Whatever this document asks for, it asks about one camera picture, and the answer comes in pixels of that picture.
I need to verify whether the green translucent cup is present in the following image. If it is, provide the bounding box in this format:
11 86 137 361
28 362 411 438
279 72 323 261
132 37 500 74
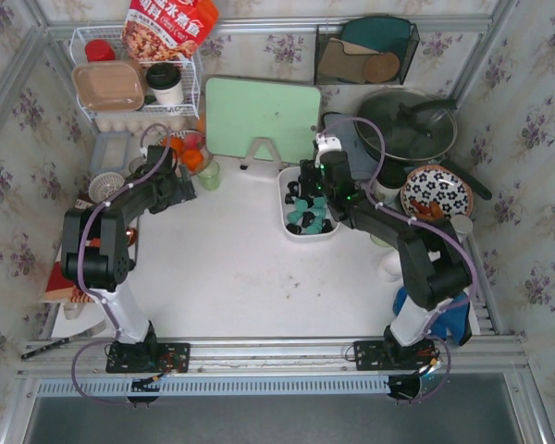
197 160 220 191

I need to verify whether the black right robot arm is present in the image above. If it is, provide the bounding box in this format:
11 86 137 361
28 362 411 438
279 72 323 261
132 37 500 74
299 150 476 368

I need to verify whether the white bottle blue label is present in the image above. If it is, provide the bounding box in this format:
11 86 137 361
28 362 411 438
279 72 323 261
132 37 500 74
450 214 474 243

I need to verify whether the egg carton tray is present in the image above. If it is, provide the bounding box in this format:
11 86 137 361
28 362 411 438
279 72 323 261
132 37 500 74
94 114 198 136

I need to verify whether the red snack bag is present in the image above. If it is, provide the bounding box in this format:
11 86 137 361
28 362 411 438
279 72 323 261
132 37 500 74
121 0 219 62

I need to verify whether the pink fruit plate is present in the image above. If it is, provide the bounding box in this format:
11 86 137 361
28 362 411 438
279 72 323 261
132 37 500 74
157 129 213 177

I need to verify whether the red jar lid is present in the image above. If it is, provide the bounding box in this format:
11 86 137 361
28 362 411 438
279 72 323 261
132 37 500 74
84 39 116 63

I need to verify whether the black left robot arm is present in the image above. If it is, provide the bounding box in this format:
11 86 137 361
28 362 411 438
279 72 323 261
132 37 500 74
60 145 196 374

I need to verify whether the white coffee cup black lid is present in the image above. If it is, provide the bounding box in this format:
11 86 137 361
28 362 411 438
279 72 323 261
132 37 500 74
145 62 184 105

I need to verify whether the white storage basket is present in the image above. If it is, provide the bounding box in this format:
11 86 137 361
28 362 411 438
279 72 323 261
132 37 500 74
277 166 339 243

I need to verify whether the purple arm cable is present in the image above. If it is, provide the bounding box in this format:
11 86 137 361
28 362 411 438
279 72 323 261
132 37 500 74
315 116 479 406
70 122 172 408

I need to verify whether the brown square container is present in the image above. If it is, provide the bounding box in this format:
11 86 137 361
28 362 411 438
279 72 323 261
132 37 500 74
72 60 145 113

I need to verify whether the clear lidded container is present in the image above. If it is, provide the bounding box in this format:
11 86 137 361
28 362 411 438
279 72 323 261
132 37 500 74
90 130 131 175

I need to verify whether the grey blue rectangular tray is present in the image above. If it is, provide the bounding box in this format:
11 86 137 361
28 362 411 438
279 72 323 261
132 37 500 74
321 112 378 181

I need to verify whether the striped red cloth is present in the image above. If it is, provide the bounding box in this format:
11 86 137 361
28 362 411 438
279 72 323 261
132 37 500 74
42 261 94 303

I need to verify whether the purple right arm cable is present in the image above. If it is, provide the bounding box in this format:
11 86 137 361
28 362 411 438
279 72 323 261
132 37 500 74
315 116 479 406

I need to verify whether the white wire rack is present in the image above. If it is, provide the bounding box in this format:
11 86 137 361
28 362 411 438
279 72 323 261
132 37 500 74
68 25 203 120

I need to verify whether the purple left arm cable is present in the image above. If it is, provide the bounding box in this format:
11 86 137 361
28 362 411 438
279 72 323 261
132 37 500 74
70 122 172 408

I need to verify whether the black coffee capsule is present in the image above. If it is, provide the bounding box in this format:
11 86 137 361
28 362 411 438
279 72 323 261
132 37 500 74
286 223 302 235
288 181 300 197

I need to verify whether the floral patterned plate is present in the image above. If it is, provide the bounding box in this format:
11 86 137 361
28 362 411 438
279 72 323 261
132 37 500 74
400 165 474 219

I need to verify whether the green cutting board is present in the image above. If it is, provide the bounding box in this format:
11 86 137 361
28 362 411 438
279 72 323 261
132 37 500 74
204 77 321 164

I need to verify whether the white round strainer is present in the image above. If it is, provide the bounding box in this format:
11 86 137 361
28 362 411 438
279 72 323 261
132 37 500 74
88 172 125 204

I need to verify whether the round cork coaster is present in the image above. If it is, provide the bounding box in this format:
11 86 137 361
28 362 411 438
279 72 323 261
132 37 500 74
363 52 401 83

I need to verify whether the black mesh organizer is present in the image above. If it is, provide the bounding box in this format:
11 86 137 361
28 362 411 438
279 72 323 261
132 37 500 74
314 15 420 85

